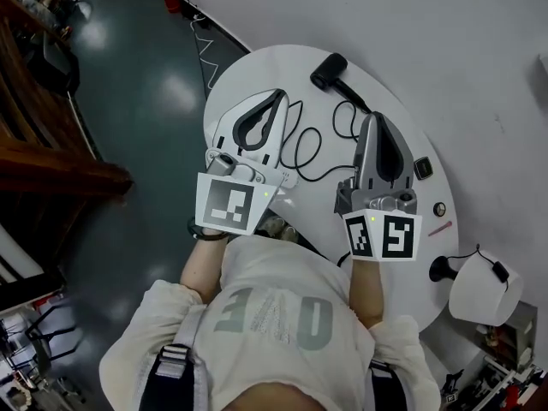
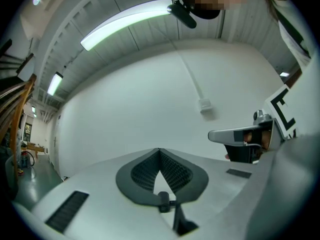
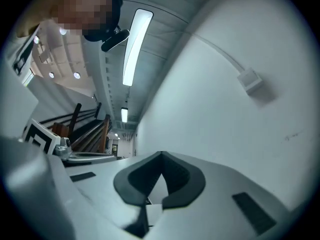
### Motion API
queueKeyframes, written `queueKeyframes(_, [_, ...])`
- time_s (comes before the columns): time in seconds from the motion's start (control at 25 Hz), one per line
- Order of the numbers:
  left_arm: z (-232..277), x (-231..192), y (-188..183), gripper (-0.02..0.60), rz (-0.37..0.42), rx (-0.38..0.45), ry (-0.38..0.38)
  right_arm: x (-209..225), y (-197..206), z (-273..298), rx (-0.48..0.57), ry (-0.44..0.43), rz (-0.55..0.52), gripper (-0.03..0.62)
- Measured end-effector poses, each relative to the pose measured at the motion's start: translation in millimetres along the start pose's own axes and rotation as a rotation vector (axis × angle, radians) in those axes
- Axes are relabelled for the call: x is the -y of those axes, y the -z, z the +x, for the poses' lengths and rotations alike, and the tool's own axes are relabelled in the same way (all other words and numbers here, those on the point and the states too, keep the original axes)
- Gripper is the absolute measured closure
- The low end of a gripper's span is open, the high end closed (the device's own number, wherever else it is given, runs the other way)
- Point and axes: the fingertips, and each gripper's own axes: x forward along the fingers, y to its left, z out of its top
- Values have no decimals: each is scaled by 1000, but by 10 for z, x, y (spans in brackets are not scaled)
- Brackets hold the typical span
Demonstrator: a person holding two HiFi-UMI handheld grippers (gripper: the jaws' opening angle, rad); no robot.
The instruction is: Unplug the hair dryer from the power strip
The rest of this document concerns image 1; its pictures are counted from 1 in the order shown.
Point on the small round black item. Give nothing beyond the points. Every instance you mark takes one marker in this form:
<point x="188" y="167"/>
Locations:
<point x="439" y="209"/>

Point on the person's right white shoe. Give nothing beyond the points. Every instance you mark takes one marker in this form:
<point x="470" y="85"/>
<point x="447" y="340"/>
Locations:
<point x="290" y="233"/>

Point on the grey floor machine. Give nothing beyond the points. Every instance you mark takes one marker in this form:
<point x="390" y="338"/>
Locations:
<point x="55" y="60"/>

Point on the small dark square box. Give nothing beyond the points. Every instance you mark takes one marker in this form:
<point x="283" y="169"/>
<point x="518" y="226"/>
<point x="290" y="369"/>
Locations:
<point x="423" y="168"/>

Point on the black hair dryer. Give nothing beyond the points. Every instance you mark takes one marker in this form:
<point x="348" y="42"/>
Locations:
<point x="327" y="69"/>

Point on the white shade table lamp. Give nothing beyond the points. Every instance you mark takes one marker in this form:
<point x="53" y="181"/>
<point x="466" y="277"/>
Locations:
<point x="479" y="293"/>

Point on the person's left forearm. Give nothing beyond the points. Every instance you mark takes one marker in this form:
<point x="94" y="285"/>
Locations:
<point x="203" y="268"/>

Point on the person's white shoe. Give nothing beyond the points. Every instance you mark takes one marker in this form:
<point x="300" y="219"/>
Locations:
<point x="290" y="233"/>
<point x="274" y="225"/>

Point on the person's neck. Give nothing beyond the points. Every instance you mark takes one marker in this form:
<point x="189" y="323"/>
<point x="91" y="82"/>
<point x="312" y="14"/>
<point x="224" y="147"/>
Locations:
<point x="291" y="398"/>

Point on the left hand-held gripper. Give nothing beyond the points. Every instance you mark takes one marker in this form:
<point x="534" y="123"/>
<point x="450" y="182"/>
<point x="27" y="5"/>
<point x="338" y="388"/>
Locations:
<point x="227" y="204"/>

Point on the black wristband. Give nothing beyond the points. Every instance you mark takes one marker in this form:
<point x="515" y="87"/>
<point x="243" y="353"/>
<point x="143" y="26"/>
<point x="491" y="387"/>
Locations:
<point x="205" y="233"/>

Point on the white printed T-shirt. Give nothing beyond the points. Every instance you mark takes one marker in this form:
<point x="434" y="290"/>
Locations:
<point x="274" y="281"/>

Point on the person's left white shoe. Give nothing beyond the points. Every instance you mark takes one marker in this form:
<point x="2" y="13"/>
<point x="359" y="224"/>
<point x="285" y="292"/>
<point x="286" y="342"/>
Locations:
<point x="274" y="225"/>

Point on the white curved vanity table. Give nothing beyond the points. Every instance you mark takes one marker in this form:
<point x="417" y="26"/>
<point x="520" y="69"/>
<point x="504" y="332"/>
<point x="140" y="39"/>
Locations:
<point x="274" y="67"/>

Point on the thin pink stick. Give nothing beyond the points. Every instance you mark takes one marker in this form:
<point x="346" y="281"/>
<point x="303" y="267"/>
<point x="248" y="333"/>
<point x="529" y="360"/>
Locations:
<point x="440" y="228"/>

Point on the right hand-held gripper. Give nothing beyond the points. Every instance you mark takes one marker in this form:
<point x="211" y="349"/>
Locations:
<point x="398" y="236"/>

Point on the wooden chairs stack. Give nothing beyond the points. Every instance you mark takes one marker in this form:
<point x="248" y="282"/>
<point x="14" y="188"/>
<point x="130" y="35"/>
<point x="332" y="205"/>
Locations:
<point x="51" y="165"/>

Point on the person's right forearm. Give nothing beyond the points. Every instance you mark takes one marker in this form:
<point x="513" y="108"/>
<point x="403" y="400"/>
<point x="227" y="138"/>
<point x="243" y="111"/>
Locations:
<point x="366" y="289"/>

